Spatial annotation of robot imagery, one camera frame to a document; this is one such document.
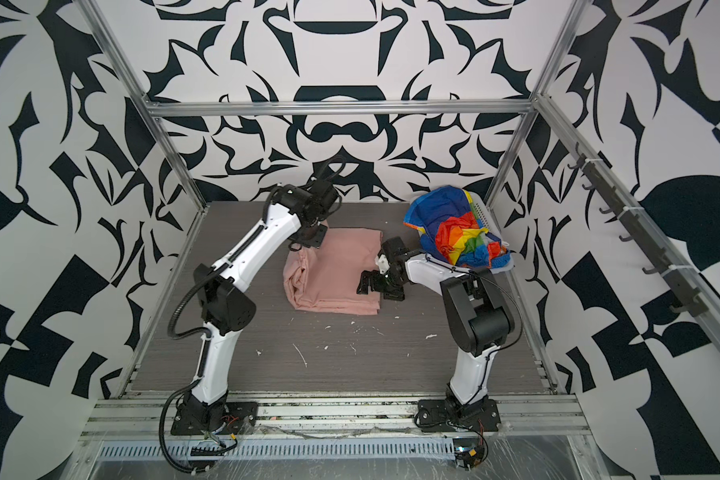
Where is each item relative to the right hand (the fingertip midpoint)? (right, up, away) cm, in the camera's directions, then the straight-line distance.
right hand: (372, 289), depth 93 cm
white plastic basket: (+40, +20, +9) cm, 46 cm away
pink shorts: (-14, +3, +2) cm, 15 cm away
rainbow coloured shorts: (+27, +18, +7) cm, 33 cm away
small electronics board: (+22, -34, -22) cm, 46 cm away
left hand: (-19, +18, -8) cm, 27 cm away
